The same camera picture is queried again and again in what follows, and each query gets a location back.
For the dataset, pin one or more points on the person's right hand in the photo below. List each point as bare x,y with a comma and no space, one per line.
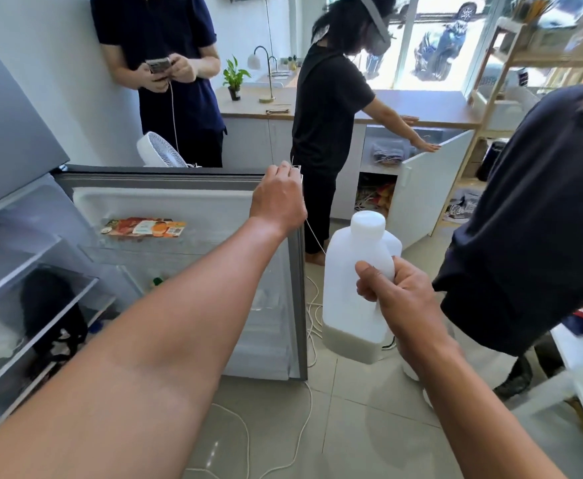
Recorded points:
408,304

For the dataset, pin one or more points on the white storage box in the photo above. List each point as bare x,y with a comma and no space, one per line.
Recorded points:
508,109

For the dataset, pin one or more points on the grey head-mounted headset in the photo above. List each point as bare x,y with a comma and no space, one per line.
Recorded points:
377,22

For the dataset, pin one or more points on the white gooseneck lamp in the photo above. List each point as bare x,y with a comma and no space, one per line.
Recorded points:
266,79

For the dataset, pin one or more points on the person's right thumb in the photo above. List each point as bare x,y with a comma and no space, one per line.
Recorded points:
371,280

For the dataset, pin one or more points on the smartphone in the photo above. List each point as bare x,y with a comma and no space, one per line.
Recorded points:
158,65

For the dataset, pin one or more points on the white counter cabinet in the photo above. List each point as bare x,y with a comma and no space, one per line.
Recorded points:
251,139

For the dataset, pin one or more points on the black shoe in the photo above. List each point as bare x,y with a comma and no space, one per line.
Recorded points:
516,381

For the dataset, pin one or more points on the person's left fingers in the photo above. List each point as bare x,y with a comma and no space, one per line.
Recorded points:
285,169

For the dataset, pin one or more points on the printed bag on floor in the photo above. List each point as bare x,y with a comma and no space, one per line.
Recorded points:
463,207

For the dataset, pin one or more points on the potted green plant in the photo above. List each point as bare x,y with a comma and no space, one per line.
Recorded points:
234,79

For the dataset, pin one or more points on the clear bag in cabinet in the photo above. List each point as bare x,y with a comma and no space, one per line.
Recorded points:
388,154

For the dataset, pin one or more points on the sink faucet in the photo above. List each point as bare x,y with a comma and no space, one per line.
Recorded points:
274,64

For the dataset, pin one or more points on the wooden shelf rack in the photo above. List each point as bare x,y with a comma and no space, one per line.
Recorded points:
491,109

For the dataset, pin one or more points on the white cabinet door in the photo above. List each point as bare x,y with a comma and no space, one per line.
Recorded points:
428,189

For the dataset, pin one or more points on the orange food packet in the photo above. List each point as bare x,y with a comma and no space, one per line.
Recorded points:
144,227

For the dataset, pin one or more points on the grey fridge door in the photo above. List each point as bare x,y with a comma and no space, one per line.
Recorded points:
221,254

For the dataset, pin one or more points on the green capped bottle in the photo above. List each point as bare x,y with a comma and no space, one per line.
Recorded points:
157,281

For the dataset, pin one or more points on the dark motor scooter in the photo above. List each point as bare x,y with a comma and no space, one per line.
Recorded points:
438,49

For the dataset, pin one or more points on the person's left forearm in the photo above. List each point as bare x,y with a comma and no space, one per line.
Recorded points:
141,354

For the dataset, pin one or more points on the person's right forearm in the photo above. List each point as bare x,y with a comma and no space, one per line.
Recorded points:
476,424

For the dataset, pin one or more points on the white fan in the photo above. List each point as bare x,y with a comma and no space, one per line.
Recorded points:
159,149

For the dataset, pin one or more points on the black bin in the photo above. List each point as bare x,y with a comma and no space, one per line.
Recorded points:
491,162

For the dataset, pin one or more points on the black bag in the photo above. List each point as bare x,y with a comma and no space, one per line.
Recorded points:
52,309

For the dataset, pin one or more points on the colourful snack packets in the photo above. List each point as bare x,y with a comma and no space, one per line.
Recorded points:
377,197

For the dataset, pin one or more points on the person's left hand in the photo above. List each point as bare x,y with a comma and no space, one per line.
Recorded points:
277,199

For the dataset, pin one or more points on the white plastic milk jug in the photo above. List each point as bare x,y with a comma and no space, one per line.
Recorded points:
346,289

